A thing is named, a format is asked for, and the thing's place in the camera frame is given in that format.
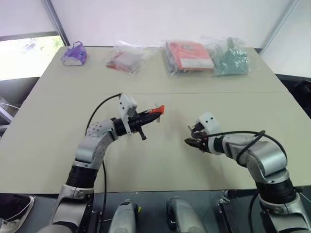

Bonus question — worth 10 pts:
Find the white sneaker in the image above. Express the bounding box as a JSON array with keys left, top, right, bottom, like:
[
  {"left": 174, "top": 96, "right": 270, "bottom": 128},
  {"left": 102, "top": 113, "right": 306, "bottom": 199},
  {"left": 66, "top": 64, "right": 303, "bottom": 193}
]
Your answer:
[{"left": 0, "top": 194, "right": 35, "bottom": 233}]

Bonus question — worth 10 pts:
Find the grey rounded housing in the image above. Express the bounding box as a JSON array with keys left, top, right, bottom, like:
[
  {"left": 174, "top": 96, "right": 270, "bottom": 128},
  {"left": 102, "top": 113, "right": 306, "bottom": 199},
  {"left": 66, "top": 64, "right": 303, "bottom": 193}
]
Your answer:
[
  {"left": 107, "top": 199, "right": 139, "bottom": 233},
  {"left": 166, "top": 197, "right": 207, "bottom": 233}
]

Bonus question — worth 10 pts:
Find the white wire rack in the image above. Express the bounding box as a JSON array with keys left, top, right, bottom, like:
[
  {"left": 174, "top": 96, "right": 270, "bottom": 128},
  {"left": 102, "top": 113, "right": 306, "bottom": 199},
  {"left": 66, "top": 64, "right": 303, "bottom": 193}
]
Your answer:
[{"left": 0, "top": 96, "right": 22, "bottom": 133}]

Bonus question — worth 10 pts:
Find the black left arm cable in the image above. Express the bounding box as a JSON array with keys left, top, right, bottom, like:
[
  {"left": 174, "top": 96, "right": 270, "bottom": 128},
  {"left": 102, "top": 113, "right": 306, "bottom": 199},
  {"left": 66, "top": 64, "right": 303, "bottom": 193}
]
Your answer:
[{"left": 85, "top": 93, "right": 122, "bottom": 221}]

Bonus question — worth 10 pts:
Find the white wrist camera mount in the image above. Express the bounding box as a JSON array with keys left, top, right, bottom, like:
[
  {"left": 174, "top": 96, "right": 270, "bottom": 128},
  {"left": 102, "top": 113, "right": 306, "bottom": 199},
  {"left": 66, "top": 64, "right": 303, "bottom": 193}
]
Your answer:
[
  {"left": 197, "top": 112, "right": 222, "bottom": 155},
  {"left": 118, "top": 93, "right": 138, "bottom": 137}
]

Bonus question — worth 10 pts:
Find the clear bag with red items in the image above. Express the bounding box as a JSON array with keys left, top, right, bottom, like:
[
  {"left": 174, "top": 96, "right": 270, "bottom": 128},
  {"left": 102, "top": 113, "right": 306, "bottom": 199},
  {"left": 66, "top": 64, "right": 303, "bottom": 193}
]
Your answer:
[{"left": 105, "top": 40, "right": 146, "bottom": 78}]

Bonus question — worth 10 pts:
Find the green item in clear bag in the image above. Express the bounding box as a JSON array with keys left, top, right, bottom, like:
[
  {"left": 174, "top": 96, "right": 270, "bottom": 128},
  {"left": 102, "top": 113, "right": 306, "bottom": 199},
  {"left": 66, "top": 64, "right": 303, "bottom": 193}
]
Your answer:
[{"left": 200, "top": 35, "right": 251, "bottom": 78}]

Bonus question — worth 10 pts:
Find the dark window frame post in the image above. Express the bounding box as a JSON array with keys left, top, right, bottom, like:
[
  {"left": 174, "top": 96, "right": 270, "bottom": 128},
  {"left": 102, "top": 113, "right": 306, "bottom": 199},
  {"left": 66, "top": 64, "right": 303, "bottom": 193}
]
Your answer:
[{"left": 43, "top": 0, "right": 70, "bottom": 47}]

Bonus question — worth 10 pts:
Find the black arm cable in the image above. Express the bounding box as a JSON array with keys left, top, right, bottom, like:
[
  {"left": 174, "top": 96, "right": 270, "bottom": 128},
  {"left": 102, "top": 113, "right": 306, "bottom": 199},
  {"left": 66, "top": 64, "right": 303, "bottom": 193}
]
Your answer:
[
  {"left": 207, "top": 130, "right": 288, "bottom": 168},
  {"left": 85, "top": 93, "right": 122, "bottom": 221}
]

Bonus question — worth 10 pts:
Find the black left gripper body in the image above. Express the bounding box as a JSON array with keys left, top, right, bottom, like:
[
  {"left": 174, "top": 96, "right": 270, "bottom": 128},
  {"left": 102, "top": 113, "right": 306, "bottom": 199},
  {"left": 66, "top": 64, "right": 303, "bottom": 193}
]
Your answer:
[{"left": 127, "top": 113, "right": 148, "bottom": 142}]

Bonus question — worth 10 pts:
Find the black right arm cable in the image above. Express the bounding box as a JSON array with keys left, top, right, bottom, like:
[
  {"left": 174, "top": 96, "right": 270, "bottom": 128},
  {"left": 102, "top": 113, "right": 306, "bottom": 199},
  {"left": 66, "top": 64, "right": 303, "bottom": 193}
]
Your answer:
[{"left": 207, "top": 130, "right": 288, "bottom": 168}]

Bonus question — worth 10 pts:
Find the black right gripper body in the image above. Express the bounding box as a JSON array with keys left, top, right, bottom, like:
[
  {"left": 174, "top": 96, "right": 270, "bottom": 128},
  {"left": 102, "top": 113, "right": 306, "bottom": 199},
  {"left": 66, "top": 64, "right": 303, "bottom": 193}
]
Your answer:
[{"left": 193, "top": 123, "right": 209, "bottom": 153}]

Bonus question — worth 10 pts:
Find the purple transparent bag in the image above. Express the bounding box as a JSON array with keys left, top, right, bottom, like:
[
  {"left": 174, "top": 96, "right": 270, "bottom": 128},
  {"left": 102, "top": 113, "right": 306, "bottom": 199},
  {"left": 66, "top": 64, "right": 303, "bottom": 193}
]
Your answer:
[{"left": 61, "top": 41, "right": 88, "bottom": 67}]

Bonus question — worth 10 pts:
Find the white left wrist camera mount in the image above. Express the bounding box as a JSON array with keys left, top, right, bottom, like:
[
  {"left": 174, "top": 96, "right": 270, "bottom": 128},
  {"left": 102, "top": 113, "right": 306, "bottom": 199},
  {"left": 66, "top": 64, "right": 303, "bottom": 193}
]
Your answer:
[{"left": 118, "top": 93, "right": 138, "bottom": 137}]

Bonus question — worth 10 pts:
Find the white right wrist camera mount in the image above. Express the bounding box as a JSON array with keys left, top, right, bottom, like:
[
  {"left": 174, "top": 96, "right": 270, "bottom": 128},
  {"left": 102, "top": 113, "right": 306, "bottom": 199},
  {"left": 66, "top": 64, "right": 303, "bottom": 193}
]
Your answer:
[{"left": 197, "top": 112, "right": 222, "bottom": 155}]

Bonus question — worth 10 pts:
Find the black object beside table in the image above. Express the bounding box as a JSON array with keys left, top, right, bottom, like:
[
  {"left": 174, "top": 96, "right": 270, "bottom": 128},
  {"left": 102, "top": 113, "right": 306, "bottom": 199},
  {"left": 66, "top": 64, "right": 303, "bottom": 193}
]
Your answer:
[{"left": 278, "top": 74, "right": 311, "bottom": 115}]

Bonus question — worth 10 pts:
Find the red package in clear bag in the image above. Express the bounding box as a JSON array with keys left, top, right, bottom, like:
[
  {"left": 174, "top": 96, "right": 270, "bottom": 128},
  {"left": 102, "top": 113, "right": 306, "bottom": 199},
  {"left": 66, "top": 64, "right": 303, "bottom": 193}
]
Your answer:
[{"left": 161, "top": 38, "right": 216, "bottom": 78}]

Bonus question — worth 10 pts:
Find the black metal stand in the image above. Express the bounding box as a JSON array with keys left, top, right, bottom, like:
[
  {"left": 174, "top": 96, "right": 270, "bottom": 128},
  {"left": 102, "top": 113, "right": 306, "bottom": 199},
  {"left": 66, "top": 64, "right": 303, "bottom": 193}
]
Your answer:
[
  {"left": 81, "top": 193, "right": 104, "bottom": 233},
  {"left": 217, "top": 191, "right": 235, "bottom": 233}
]

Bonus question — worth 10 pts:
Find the grey wall corner post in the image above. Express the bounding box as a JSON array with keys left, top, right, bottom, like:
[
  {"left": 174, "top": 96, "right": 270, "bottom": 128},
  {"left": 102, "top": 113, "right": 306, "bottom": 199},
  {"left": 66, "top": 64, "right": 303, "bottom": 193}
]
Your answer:
[{"left": 258, "top": 0, "right": 300, "bottom": 55}]

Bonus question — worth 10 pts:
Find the orange hex key holder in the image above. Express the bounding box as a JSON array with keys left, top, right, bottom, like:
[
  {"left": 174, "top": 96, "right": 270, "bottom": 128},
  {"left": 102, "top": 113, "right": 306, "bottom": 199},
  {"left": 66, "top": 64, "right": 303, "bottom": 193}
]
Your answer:
[{"left": 148, "top": 104, "right": 166, "bottom": 115}]

